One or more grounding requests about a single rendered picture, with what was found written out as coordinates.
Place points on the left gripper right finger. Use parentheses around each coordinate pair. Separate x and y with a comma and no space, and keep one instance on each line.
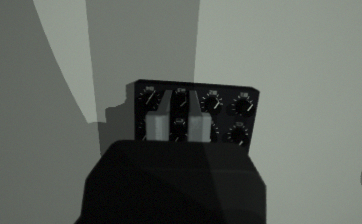
(198,124)

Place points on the black knob panel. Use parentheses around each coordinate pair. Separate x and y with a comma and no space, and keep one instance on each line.
(226,124)

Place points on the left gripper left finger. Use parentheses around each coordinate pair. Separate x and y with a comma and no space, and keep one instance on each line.
(160,123)

